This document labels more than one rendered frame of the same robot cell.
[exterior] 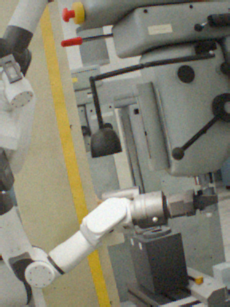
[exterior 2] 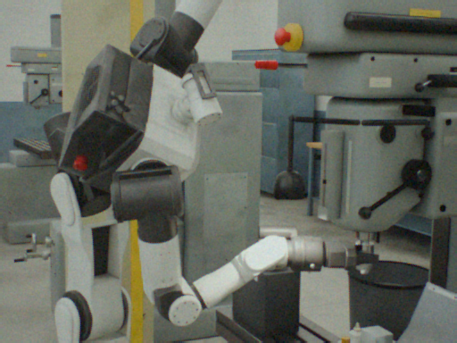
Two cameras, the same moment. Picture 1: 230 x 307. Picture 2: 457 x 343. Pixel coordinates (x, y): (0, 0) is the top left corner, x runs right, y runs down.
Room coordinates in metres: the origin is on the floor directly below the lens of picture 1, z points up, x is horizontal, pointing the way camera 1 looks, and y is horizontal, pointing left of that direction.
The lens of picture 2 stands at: (-0.04, 0.48, 1.68)
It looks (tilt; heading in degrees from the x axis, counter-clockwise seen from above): 8 degrees down; 348
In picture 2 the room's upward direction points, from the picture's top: 1 degrees clockwise
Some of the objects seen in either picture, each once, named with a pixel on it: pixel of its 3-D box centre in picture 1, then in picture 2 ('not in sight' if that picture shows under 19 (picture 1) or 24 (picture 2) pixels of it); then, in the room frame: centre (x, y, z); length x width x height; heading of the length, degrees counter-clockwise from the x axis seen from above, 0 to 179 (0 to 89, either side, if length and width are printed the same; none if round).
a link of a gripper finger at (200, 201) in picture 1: (206, 201); (366, 258); (1.45, -0.19, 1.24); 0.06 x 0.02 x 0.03; 80
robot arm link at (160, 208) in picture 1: (172, 207); (327, 255); (1.49, -0.11, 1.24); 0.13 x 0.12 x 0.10; 170
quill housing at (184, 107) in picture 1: (191, 107); (369, 162); (1.48, -0.20, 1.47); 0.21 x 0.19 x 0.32; 15
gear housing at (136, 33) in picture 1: (184, 27); (386, 75); (1.49, -0.24, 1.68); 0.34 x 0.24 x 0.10; 105
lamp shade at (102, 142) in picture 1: (104, 141); (289, 183); (1.41, 0.02, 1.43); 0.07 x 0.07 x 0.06
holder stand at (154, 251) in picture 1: (157, 257); (265, 290); (1.89, -0.06, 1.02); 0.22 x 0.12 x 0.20; 13
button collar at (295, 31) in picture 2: (77, 13); (292, 37); (1.42, 0.02, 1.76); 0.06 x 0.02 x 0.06; 15
